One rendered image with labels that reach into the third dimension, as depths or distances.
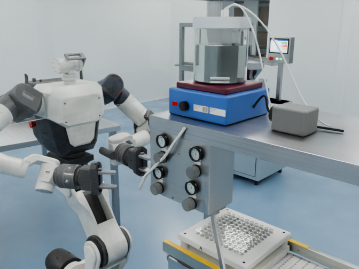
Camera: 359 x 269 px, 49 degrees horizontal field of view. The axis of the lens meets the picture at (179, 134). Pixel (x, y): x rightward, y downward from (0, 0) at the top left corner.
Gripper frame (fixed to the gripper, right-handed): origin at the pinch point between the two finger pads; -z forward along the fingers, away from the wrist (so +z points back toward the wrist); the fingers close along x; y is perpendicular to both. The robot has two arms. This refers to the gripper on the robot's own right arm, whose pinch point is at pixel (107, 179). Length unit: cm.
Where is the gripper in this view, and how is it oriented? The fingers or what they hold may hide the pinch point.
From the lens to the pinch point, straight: 141.1
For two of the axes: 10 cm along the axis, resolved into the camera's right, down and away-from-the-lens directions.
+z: -9.8, -0.5, 1.9
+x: 0.0, 9.6, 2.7
